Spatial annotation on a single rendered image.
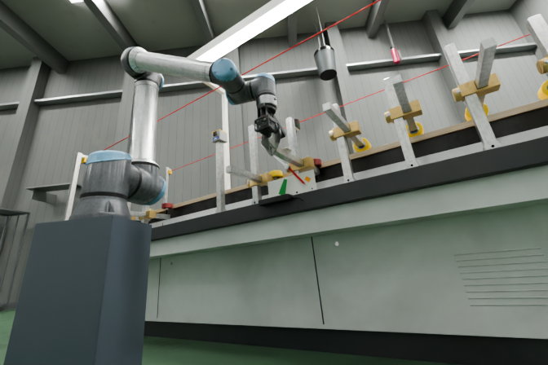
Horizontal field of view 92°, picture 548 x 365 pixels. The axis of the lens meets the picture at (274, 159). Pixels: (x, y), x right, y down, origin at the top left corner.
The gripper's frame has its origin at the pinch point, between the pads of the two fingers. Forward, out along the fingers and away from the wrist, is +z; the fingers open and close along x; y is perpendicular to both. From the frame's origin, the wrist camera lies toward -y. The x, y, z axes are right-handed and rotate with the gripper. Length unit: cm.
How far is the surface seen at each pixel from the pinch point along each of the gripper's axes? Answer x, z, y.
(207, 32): -324, -519, -250
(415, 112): 52, -11, -25
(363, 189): 26.6, 16.0, -24.2
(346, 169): 21.1, 5.2, -26.0
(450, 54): 70, -30, -25
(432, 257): 42, 43, -49
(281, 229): -15.9, 25.8, -28.2
